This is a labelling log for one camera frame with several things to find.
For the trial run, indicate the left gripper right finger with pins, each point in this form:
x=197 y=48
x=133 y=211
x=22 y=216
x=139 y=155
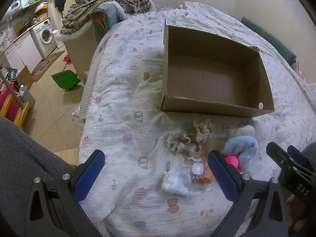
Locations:
x=269 y=217

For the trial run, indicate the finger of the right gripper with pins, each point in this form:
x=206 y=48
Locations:
x=297 y=156
x=284 y=160

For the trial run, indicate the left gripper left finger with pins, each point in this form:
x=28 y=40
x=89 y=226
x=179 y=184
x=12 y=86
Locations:
x=53 y=206

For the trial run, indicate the blue plush toy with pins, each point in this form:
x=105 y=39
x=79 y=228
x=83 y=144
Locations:
x=241 y=143

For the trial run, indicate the pink soft ball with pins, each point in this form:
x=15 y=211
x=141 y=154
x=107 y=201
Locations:
x=232 y=160

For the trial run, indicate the beige rubbery funnel piece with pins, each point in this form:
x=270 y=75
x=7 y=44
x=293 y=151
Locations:
x=207 y=176

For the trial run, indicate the clear plastic bag with trinkets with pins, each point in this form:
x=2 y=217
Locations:
x=191 y=175

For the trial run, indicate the white cloth bundle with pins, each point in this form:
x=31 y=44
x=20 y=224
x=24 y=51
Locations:
x=172 y=183

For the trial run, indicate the beige lace scrunchie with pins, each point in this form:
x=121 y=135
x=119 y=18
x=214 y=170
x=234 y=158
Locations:
x=179 y=142

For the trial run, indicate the person's grey trouser leg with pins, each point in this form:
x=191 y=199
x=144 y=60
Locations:
x=22 y=160

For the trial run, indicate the cream knotted scrunchie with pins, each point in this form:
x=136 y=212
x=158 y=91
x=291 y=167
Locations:
x=204 y=130

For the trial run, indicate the yellow wooden rack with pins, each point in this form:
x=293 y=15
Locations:
x=13 y=111

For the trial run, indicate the teal bed headboard cushion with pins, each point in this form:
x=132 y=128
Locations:
x=286 y=53

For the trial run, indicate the white patterned quilt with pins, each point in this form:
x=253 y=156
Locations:
x=124 y=120

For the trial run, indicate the brown cardboard box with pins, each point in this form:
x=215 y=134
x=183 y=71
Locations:
x=210 y=74

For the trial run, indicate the grey trash bin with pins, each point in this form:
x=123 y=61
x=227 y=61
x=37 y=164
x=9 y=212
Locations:
x=26 y=96

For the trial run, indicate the green plastic dustpan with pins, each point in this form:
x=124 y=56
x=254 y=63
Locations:
x=66 y=79

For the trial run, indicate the brown floor mat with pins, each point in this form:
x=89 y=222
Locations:
x=41 y=69

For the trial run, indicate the white kitchen cabinets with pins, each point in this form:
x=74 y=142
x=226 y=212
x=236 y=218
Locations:
x=23 y=52

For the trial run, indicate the white washing machine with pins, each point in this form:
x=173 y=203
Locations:
x=42 y=35

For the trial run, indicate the knitted patterned blanket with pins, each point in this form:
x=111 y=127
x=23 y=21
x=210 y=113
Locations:
x=78 y=18

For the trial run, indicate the teal pillow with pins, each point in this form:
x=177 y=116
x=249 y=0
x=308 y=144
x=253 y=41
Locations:
x=104 y=17

